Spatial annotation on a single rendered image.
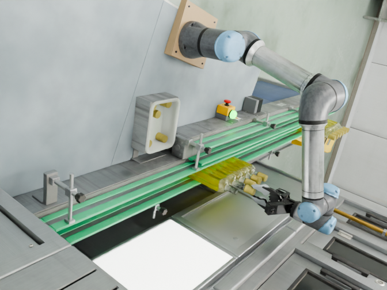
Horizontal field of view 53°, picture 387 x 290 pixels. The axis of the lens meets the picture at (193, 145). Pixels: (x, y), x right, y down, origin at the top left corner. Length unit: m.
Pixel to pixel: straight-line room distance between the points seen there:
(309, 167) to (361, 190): 6.53
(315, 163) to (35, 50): 0.96
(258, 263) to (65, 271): 0.86
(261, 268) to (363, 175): 6.39
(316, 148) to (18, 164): 0.98
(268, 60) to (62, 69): 0.76
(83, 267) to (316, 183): 0.87
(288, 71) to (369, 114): 6.07
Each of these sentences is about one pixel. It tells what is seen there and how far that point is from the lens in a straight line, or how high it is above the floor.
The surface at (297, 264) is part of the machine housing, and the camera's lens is 1.65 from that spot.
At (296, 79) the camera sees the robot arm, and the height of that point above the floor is 1.25.
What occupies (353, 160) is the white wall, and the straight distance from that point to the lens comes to 7.78.
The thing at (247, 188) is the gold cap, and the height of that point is 1.17.
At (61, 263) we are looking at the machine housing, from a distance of 0.84.
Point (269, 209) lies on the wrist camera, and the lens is 1.58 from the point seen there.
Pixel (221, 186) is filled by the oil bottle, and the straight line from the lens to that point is 1.67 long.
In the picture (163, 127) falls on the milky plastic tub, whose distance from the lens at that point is 1.70.
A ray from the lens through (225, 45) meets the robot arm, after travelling 1.49.
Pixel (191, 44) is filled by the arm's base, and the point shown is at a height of 0.85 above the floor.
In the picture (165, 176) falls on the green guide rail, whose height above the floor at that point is 0.92.
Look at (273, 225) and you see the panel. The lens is 1.74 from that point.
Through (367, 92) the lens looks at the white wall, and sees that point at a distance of 7.51.
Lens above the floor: 1.80
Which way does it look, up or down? 32 degrees down
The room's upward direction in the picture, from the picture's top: 114 degrees clockwise
